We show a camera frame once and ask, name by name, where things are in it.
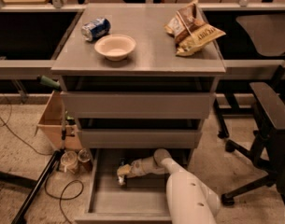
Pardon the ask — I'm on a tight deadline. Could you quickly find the redbull can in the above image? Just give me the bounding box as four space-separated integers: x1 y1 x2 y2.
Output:
118 158 126 186

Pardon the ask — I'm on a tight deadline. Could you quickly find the grey bottom drawer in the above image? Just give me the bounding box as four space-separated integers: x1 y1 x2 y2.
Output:
74 147 192 224

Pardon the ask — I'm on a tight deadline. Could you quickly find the grey drawer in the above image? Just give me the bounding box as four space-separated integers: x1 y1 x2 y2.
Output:
60 76 217 119
78 118 203 148
74 147 192 224

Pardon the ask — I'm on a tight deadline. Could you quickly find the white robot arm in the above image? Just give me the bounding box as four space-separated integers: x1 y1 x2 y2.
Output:
117 148 221 224

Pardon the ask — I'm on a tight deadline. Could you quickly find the grey middle drawer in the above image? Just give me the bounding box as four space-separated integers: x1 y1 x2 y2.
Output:
78 118 203 148

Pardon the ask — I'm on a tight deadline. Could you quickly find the grey drawer cabinet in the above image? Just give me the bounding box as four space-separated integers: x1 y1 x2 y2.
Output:
51 4 225 150

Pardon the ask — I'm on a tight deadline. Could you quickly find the grey top drawer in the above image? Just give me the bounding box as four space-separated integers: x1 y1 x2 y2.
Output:
60 76 217 119

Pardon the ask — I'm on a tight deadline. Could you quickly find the blue pepsi can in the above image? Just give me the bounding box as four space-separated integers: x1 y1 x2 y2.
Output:
81 18 111 41

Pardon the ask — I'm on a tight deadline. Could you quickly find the plastic cup with brown drink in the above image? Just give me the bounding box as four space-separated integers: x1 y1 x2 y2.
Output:
78 148 93 172

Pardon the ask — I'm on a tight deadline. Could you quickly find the clear plastic cup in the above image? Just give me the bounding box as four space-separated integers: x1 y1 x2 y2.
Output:
61 151 78 174

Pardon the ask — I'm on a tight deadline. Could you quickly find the black tripod stand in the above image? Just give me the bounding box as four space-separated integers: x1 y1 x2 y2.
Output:
11 105 66 224

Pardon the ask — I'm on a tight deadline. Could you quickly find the wooden box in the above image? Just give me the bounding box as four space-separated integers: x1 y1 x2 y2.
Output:
37 91 82 151

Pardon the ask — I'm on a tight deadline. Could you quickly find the black office chair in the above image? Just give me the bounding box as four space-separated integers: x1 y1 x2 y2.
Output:
221 58 285 207

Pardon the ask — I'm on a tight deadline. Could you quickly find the brown yellow chip bag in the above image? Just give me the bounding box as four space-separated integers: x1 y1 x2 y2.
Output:
164 0 225 57

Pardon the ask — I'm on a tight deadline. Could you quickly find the green handle tool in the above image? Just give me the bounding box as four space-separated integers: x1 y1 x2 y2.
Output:
37 76 61 91

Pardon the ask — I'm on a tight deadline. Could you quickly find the grey desk frame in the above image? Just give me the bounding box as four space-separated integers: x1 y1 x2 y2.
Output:
0 4 283 79

